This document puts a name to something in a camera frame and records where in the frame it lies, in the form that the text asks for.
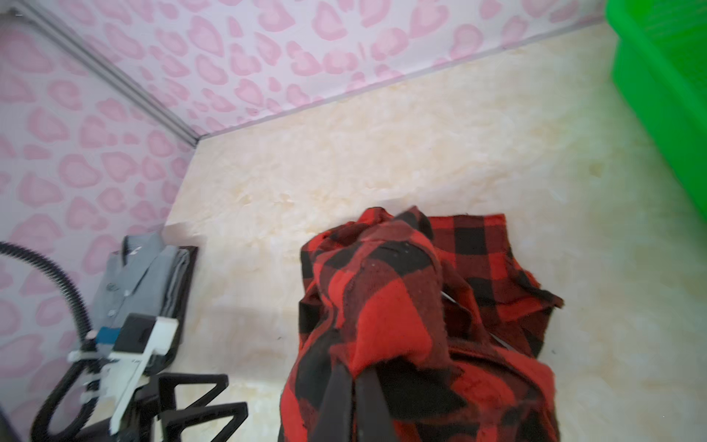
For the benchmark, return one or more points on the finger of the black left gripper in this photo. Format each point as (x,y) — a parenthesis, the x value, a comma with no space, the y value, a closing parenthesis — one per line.
(174,422)
(211,386)

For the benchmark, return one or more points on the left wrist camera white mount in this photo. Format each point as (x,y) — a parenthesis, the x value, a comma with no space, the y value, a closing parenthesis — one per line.
(141,338)

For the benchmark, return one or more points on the red black plaid shirt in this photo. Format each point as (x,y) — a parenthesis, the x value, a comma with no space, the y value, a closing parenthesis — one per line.
(444,312)

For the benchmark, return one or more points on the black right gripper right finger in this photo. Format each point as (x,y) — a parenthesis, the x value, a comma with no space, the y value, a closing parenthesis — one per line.
(374,422)

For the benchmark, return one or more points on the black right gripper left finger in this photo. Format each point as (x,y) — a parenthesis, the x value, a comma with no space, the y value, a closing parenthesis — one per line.
(334,423)

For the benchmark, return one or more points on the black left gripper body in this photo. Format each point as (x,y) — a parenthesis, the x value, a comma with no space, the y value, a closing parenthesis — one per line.
(140,422)

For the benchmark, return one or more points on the green plastic basket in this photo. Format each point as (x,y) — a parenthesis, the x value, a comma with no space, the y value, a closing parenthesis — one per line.
(660,71)

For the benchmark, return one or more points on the folded grey shirt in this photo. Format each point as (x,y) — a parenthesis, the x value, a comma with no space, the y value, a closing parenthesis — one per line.
(144,276)

